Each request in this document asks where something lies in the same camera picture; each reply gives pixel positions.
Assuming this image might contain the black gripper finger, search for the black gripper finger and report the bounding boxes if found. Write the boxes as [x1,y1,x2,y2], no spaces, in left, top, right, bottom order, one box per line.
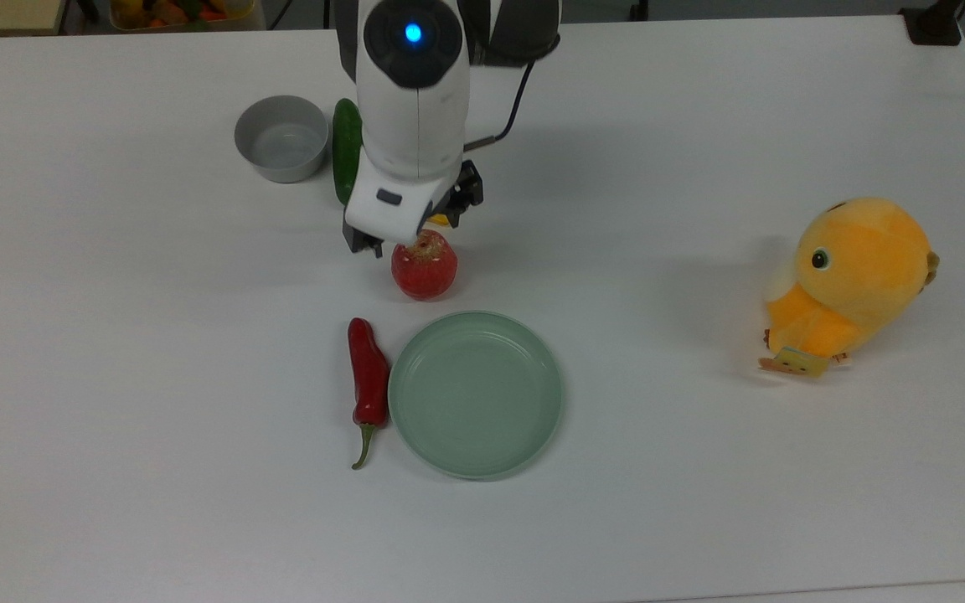
[343,224,384,258]
[446,159,484,227]

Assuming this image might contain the red apple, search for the red apple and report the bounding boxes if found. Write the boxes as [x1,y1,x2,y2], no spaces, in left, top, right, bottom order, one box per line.
[390,230,459,302]

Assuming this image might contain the green cucumber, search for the green cucumber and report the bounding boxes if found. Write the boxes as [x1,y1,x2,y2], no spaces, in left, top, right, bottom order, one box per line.
[332,98,364,207]

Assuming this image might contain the grey round bowl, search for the grey round bowl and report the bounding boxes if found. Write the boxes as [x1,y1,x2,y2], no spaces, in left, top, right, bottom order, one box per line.
[234,95,331,184]

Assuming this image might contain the red chili pepper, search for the red chili pepper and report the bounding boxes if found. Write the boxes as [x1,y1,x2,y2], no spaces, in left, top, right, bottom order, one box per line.
[347,317,391,471]

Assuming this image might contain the pale green plate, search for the pale green plate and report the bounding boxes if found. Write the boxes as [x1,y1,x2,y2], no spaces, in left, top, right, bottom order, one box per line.
[388,311,565,482]

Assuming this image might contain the clear box of toy fruit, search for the clear box of toy fruit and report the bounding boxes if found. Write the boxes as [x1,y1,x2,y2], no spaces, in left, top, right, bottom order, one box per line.
[110,0,257,33]

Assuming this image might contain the orange plush toy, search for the orange plush toy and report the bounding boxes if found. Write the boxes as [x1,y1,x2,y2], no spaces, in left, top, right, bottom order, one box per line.
[757,197,941,379]

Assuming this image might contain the black table clamp base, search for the black table clamp base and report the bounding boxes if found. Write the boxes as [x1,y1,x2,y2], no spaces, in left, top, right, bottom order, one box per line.
[900,0,965,47]

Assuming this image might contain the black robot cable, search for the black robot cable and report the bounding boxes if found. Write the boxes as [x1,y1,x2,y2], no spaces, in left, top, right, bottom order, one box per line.
[462,57,536,152]

